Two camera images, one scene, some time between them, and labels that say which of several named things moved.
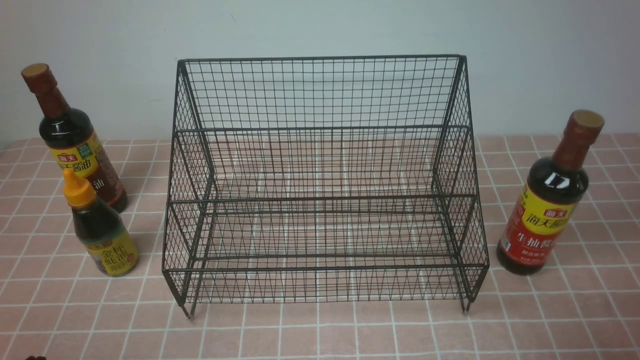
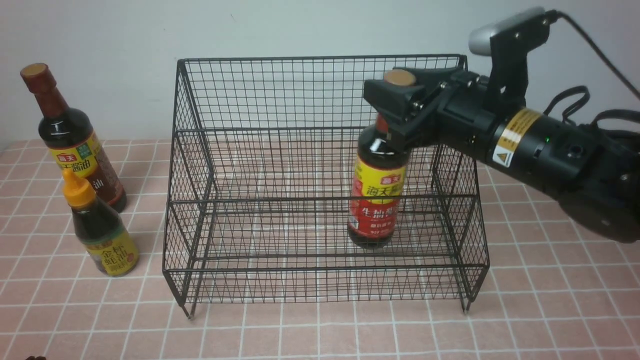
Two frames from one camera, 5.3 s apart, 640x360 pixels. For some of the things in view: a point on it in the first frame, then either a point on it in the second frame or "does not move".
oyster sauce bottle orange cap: (110, 243) does not move
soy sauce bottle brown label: (70, 136) does not move
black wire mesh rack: (318, 178) does not move
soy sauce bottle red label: (552, 189) → (379, 181)
